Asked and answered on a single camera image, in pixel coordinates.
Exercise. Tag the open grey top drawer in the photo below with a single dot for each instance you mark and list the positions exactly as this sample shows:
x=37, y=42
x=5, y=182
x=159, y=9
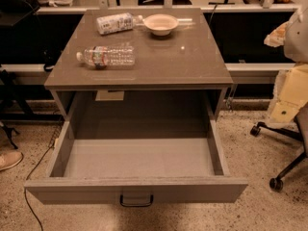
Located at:
x=163, y=143

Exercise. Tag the clear plastic water bottle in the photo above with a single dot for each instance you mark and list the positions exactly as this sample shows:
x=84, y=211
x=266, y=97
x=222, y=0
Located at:
x=104, y=56

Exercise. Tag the grey drawer cabinet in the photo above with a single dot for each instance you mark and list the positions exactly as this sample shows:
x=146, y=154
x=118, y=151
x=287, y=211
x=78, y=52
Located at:
x=188, y=59

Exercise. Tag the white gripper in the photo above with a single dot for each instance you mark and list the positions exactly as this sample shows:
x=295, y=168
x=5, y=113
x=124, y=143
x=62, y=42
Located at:
x=297, y=38

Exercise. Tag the white bowl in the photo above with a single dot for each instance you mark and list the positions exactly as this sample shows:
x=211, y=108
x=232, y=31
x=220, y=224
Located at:
x=160, y=24

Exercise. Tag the black chair at left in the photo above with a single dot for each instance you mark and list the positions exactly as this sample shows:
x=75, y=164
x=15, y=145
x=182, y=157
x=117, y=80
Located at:
x=12, y=13

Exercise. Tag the black drawer handle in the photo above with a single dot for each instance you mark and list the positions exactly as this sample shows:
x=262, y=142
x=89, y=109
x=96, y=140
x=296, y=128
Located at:
x=133, y=201

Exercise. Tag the tan shoe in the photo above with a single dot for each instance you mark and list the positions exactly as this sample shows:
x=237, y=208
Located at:
x=10, y=159

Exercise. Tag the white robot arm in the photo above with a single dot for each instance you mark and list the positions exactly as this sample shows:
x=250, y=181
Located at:
x=292, y=36

